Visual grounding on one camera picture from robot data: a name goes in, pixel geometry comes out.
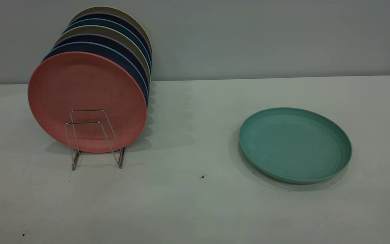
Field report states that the green round plate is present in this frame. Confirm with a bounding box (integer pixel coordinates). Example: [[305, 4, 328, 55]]
[[239, 107, 352, 185]]

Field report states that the pink round plate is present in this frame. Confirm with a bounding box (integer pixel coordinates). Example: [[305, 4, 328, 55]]
[[28, 52, 148, 154]]

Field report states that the blue round plate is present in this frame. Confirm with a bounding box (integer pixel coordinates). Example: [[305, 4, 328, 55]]
[[63, 18, 152, 68], [42, 42, 150, 104]]

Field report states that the beige round plate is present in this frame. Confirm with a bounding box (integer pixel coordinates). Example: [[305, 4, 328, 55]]
[[69, 6, 153, 51], [53, 25, 152, 80]]

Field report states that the metal wire plate rack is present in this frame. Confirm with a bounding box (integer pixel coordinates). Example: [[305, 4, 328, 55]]
[[64, 109, 125, 170]]

